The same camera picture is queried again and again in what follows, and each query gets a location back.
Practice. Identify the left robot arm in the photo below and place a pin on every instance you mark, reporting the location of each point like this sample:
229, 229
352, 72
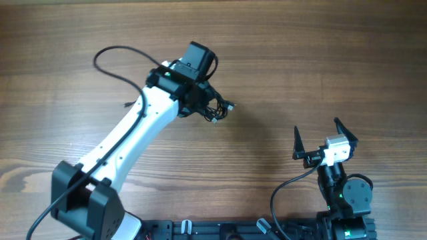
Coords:
85, 196

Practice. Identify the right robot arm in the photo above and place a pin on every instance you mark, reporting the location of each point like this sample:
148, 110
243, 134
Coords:
348, 197

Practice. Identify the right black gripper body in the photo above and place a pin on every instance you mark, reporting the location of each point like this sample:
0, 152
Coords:
313, 157

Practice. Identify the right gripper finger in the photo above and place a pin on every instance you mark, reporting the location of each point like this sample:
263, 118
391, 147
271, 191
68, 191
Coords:
353, 140
298, 150

